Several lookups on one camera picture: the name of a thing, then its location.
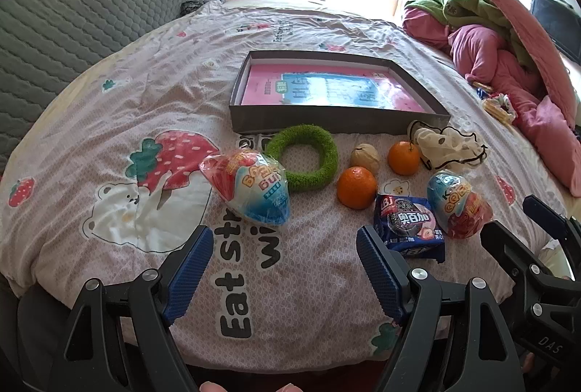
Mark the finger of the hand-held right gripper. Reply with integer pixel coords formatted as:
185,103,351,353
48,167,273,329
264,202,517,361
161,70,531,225
522,194,581,247
480,221,561,297

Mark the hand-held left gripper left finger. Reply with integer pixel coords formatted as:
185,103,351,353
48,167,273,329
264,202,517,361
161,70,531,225
50,225,215,392

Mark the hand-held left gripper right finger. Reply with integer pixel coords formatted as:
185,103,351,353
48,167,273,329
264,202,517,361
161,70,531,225
356,225,516,392

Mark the blue cookie packet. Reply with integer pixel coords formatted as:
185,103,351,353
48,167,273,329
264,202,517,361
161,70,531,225
373,193,446,262

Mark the egg-shaped snack packet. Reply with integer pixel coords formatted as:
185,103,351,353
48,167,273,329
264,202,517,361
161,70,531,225
427,169,493,239
199,149,291,226

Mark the walnut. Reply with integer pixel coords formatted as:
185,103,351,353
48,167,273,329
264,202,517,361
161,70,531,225
350,143,380,175

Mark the cream drawstring pouch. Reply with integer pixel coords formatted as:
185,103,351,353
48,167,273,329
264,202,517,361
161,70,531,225
407,120,488,171

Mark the orange mandarin with stem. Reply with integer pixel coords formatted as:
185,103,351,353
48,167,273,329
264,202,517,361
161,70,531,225
388,140,421,176

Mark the green fuzzy ring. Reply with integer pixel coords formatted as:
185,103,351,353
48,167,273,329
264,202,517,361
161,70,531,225
264,125,339,193

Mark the grey shallow cardboard box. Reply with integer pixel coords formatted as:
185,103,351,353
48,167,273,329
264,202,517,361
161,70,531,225
228,51,451,135

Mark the yellow white snack packet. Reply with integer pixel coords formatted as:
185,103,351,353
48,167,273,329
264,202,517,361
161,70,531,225
481,92,518,125

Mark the blue orange snack packet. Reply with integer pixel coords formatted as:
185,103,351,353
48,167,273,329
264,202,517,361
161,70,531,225
470,76,493,97

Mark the pink duvet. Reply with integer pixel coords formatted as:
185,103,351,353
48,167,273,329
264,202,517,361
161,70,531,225
402,6,581,197

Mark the pink quilted pad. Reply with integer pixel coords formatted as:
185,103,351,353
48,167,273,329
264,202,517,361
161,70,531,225
449,0,578,129

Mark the black television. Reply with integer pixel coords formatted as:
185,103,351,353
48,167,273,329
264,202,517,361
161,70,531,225
531,0,581,66

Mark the pink printed board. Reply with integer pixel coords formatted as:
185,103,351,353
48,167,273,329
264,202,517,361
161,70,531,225
240,65,427,112

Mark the green garment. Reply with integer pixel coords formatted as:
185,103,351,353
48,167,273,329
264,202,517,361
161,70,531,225
404,0,541,70

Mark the dark fuzzy pillow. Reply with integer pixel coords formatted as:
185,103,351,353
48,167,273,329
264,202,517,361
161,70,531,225
180,0,224,17

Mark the grey quilted headboard cover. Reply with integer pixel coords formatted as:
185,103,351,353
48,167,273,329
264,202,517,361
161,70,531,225
0,0,207,166

